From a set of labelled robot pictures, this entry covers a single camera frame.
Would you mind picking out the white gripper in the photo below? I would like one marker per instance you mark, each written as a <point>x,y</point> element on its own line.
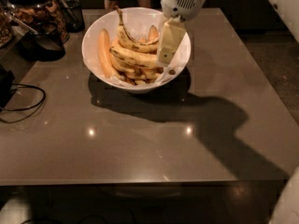
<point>183,3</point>

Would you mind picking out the spotted yellow banana front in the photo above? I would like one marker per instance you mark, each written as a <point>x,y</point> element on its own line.
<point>134,58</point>

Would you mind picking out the spotted yellow banana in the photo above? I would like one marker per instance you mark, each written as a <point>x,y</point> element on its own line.
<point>134,58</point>
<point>131,43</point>

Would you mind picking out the orange banana tip back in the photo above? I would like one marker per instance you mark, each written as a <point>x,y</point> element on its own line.
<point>153,33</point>

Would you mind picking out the white bowl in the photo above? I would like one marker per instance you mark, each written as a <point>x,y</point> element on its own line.
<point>138,21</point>

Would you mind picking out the spotted yellow banana upper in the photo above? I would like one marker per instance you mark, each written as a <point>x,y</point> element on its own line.
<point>131,43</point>

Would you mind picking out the smooth orange banana left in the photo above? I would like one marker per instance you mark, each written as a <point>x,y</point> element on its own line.
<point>104,55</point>

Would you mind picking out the black bowl with spoon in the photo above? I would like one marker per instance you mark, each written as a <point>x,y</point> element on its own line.
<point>45,46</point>

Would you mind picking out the lower bananas pile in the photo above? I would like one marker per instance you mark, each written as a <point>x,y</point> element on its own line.
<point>135,75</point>

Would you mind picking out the black mesh cup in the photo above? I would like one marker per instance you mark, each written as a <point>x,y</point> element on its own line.
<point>73,16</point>

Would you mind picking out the glass jar with lid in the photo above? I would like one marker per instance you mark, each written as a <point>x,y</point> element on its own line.
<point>33,12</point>

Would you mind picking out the black device left edge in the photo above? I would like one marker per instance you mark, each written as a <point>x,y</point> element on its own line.
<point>6,81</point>

